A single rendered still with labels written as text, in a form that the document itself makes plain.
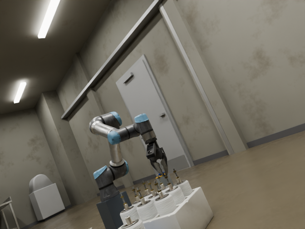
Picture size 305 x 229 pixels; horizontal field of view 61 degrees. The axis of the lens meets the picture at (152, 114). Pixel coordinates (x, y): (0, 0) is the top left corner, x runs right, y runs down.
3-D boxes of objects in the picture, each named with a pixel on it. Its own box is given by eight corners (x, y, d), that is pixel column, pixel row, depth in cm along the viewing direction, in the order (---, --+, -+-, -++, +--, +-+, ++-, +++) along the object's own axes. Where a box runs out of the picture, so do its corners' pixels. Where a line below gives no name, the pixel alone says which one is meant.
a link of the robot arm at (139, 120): (142, 116, 155) (148, 111, 148) (150, 132, 153) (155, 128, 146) (130, 119, 151) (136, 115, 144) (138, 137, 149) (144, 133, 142)
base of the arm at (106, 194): (98, 202, 197) (93, 190, 198) (114, 194, 207) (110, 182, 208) (106, 201, 186) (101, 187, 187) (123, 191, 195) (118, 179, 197)
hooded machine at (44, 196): (61, 211, 800) (47, 172, 818) (67, 210, 756) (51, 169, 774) (38, 223, 755) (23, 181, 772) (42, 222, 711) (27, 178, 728)
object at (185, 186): (187, 212, 155) (174, 183, 158) (202, 207, 153) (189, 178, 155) (184, 218, 146) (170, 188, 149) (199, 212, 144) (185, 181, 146)
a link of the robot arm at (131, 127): (120, 129, 158) (126, 124, 149) (136, 123, 164) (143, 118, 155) (125, 141, 157) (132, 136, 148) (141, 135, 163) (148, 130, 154)
